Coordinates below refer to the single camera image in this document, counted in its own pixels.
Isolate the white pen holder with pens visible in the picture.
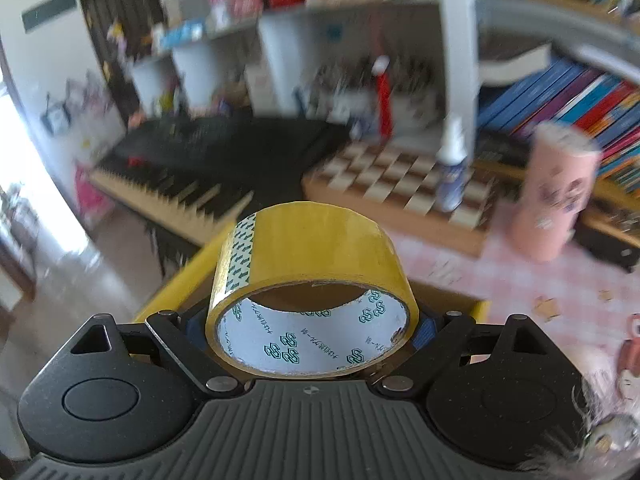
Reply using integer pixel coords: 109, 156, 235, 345
390, 57, 443, 131
305, 57, 381, 123

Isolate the pink plush toy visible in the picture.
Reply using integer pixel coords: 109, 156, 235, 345
616, 312, 640, 401

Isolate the yellow tape roll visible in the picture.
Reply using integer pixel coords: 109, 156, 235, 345
206, 201, 421, 378

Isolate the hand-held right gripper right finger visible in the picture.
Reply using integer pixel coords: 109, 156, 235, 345
372, 311, 556, 398

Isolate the black electronic keyboard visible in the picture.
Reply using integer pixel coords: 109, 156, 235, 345
89, 115, 351, 233

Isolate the thick book lying flat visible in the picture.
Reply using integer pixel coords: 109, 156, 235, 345
480, 42, 553, 83

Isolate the red white tube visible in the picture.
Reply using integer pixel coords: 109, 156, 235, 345
372, 56, 396, 141

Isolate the wooden chessboard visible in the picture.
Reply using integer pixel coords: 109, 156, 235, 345
302, 141, 501, 258

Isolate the light blue pack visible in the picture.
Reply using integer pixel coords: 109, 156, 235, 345
160, 20, 206, 46

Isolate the white bookshelf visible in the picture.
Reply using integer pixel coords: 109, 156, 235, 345
130, 0, 640, 161

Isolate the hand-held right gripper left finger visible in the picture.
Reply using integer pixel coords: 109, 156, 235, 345
67, 310, 244, 398

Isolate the desktop with pink checked cloth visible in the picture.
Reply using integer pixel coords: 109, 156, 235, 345
385, 200, 640, 411

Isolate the yellow cardboard box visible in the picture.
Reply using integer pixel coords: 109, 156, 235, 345
131, 222, 492, 358

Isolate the white spray bottle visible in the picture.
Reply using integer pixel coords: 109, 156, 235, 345
436, 117, 471, 213

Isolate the dark wooden box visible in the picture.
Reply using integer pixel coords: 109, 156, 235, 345
575, 207, 640, 273

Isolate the grey fuzzy object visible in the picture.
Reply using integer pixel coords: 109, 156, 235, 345
520, 375, 640, 473

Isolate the pink cylinder canister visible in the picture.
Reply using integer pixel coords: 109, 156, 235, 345
509, 121, 602, 262

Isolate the black keyboard stand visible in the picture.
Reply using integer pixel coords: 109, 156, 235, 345
145, 220, 201, 281

